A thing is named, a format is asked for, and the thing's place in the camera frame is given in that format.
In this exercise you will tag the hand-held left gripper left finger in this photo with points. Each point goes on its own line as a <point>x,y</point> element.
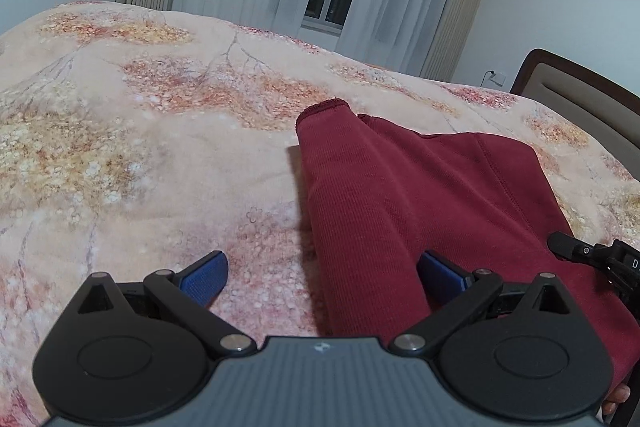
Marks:
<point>205,277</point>

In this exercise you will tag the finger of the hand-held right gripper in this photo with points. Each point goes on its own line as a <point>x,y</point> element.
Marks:
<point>567,247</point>

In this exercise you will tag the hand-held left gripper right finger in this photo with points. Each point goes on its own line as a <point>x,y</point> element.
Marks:
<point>440,277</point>

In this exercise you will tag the dark red knit garment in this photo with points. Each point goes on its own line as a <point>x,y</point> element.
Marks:
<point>375,207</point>

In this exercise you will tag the person's right hand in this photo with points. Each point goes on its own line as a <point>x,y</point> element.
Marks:
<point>616,399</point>

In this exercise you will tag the peach floral blanket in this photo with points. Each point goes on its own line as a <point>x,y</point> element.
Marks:
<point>125,157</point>

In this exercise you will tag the brown padded headboard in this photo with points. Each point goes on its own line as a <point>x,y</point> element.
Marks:
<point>585,102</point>

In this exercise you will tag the white wall outlet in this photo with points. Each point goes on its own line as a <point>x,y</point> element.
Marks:
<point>498,78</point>

